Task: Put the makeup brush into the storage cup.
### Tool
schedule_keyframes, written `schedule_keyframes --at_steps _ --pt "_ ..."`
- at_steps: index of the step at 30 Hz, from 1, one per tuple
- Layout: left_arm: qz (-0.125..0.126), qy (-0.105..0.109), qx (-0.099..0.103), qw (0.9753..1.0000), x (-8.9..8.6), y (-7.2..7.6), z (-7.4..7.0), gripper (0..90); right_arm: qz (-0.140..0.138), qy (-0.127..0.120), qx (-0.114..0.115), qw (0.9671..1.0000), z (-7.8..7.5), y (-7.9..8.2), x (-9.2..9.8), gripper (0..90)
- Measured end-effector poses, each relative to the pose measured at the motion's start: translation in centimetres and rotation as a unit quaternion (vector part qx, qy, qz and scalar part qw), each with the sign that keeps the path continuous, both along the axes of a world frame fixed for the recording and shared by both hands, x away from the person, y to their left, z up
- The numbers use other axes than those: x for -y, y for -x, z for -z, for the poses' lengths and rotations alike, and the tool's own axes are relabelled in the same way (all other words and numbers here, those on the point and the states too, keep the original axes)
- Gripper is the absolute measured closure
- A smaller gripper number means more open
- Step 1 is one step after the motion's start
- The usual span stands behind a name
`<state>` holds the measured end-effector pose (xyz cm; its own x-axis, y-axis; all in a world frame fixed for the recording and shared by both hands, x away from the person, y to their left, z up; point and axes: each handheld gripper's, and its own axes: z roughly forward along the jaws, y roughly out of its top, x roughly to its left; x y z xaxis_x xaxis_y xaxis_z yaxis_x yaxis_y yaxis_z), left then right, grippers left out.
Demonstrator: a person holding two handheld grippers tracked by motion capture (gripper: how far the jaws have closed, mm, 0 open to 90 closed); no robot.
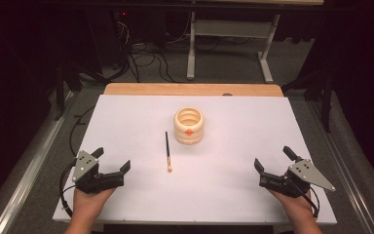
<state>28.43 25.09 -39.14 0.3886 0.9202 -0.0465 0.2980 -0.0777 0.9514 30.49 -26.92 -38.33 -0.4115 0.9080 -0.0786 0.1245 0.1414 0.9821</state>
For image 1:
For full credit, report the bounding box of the person's left hand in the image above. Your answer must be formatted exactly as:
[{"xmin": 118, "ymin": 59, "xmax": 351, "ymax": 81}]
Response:
[{"xmin": 72, "ymin": 186, "xmax": 117, "ymax": 222}]

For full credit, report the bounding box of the black stand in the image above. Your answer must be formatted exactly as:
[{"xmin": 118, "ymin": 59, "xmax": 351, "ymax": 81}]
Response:
[
  {"xmin": 280, "ymin": 62, "xmax": 336, "ymax": 135},
  {"xmin": 53, "ymin": 58, "xmax": 83, "ymax": 122}
]

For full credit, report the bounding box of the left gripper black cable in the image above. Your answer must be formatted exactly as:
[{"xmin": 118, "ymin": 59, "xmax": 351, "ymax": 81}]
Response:
[{"xmin": 58, "ymin": 159, "xmax": 79, "ymax": 218}]

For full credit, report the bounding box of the white metal desk frame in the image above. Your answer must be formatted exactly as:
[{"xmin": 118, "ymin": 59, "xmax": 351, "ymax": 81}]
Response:
[{"xmin": 186, "ymin": 11, "xmax": 281, "ymax": 84}]

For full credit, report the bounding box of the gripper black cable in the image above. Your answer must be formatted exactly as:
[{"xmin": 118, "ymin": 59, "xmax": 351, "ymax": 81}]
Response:
[
  {"xmin": 286, "ymin": 178, "xmax": 321, "ymax": 218},
  {"xmin": 58, "ymin": 159, "xmax": 79, "ymax": 218}
]

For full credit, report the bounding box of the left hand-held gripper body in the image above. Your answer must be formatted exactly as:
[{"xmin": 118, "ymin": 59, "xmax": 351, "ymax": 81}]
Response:
[{"xmin": 72, "ymin": 149, "xmax": 125, "ymax": 195}]

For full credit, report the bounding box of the bundle of black floor cables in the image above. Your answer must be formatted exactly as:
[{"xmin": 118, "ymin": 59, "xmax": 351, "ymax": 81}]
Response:
[{"xmin": 110, "ymin": 19, "xmax": 178, "ymax": 84}]

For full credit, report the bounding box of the person's right hand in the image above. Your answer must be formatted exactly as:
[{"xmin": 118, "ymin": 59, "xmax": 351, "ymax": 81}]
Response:
[{"xmin": 267, "ymin": 187, "xmax": 316, "ymax": 225}]

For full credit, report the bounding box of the wooden table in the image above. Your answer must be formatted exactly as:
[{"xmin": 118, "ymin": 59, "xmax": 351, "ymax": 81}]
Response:
[{"xmin": 103, "ymin": 82, "xmax": 284, "ymax": 98}]

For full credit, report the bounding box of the metal floor rail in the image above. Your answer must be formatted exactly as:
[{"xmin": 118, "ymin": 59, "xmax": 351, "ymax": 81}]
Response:
[
  {"xmin": 307, "ymin": 99, "xmax": 374, "ymax": 234},
  {"xmin": 0, "ymin": 91, "xmax": 76, "ymax": 234}
]

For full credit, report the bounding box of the cream ribbed holder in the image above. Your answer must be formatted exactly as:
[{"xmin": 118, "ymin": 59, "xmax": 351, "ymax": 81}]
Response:
[{"xmin": 173, "ymin": 106, "xmax": 206, "ymax": 145}]

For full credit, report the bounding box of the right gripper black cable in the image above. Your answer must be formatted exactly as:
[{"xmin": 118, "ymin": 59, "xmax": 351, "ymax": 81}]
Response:
[{"xmin": 286, "ymin": 178, "xmax": 321, "ymax": 218}]

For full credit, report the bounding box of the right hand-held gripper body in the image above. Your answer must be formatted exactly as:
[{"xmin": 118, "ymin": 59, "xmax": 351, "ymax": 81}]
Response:
[{"xmin": 259, "ymin": 159, "xmax": 336, "ymax": 199}]

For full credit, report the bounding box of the black floor cable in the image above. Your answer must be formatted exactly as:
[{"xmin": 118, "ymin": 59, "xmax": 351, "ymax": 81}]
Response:
[{"xmin": 69, "ymin": 103, "xmax": 97, "ymax": 158}]

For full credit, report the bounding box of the dark-handled brush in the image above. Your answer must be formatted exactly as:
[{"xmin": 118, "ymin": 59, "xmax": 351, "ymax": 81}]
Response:
[{"xmin": 165, "ymin": 131, "xmax": 173, "ymax": 174}]

